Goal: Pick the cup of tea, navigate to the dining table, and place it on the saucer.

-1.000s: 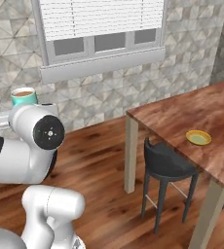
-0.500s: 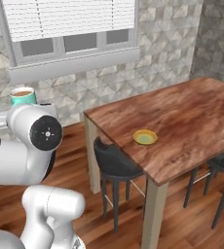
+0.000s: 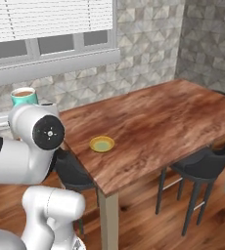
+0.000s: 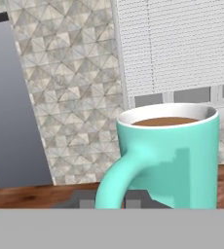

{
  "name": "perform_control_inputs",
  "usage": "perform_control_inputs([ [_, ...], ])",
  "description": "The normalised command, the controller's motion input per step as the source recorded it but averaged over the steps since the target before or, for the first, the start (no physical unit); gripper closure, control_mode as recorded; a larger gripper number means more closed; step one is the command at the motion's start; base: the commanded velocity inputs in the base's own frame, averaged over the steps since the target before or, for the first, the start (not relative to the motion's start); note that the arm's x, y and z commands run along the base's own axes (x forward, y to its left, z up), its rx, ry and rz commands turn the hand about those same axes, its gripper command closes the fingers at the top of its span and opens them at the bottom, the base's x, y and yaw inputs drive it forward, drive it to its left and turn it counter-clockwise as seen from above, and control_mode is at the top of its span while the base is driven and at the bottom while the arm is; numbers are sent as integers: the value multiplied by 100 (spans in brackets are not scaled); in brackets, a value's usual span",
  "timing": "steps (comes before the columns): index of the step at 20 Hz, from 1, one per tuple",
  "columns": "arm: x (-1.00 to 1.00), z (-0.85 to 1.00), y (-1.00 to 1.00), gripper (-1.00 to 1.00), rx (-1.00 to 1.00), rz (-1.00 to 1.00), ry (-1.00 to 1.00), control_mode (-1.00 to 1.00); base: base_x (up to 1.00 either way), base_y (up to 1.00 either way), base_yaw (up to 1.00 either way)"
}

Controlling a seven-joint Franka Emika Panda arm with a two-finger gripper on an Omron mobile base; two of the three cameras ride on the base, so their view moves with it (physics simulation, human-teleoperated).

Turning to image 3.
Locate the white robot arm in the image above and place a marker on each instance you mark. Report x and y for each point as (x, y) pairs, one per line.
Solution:
(23, 159)

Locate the yellow saucer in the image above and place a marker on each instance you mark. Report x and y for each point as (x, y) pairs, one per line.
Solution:
(101, 144)

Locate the wooden dining table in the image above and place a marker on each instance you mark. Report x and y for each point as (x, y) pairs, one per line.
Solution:
(157, 123)

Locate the teal cup of tea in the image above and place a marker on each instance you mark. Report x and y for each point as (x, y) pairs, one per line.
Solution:
(23, 98)

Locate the black bar stool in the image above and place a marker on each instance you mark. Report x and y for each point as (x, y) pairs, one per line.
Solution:
(202, 166)
(71, 172)

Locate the grey framed window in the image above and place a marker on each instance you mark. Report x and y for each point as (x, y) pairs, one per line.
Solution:
(52, 63)

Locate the white window blind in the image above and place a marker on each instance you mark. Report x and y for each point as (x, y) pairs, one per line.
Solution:
(49, 18)

